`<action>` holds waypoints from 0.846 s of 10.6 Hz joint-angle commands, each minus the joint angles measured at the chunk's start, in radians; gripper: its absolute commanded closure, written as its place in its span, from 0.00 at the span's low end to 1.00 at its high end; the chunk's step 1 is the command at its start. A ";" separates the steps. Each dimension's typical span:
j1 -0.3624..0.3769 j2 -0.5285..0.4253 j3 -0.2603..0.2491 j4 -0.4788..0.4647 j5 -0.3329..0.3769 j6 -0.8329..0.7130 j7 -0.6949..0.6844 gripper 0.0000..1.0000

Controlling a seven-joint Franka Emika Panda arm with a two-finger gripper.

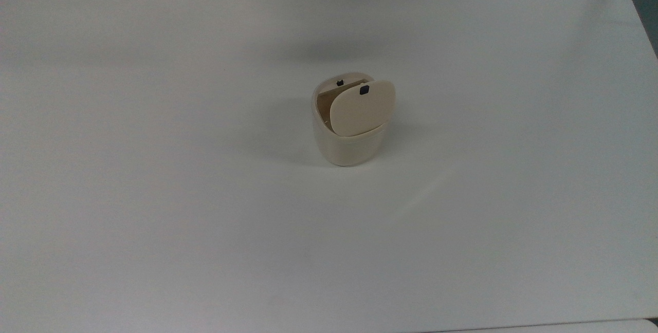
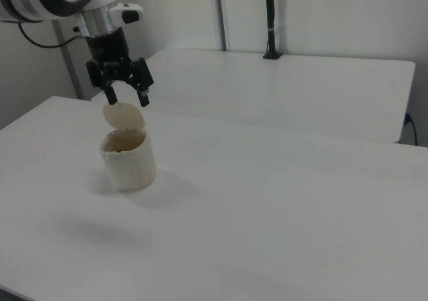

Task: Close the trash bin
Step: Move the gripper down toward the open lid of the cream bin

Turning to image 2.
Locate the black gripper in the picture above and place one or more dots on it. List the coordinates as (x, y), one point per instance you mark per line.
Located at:
(110, 55)

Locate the cream trash bin with lid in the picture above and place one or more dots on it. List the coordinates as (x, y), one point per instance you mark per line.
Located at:
(128, 154)

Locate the white side table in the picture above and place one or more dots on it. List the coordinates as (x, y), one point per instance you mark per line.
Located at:
(277, 90)

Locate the grey aluminium frame post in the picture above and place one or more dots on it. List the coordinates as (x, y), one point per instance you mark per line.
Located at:
(221, 13)
(68, 63)

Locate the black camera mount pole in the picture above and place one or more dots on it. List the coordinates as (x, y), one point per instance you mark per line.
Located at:
(271, 16)

